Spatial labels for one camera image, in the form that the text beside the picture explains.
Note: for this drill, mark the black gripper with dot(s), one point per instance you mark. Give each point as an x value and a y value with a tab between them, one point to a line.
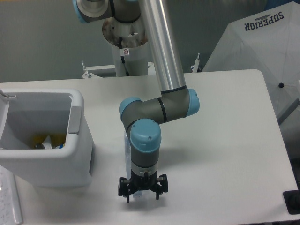
127	187

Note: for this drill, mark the colourful snack wrapper bag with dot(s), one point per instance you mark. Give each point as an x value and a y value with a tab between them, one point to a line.
60	146

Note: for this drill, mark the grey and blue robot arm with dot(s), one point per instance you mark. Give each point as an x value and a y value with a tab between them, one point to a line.
142	119

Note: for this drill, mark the white plastic trash can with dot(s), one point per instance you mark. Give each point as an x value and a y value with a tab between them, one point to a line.
25	113

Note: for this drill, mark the crushed clear plastic bottle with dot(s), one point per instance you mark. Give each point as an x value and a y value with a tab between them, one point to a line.
127	149

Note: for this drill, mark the black device at table edge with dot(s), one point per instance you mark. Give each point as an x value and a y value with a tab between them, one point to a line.
292	201

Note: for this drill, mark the white umbrella with lettering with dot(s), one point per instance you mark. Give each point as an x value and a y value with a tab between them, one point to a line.
269	42

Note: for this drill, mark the white metal bracket with bolts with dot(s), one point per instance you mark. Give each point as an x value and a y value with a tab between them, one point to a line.
98	71

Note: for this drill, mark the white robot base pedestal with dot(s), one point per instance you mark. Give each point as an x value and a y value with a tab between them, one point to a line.
129	45

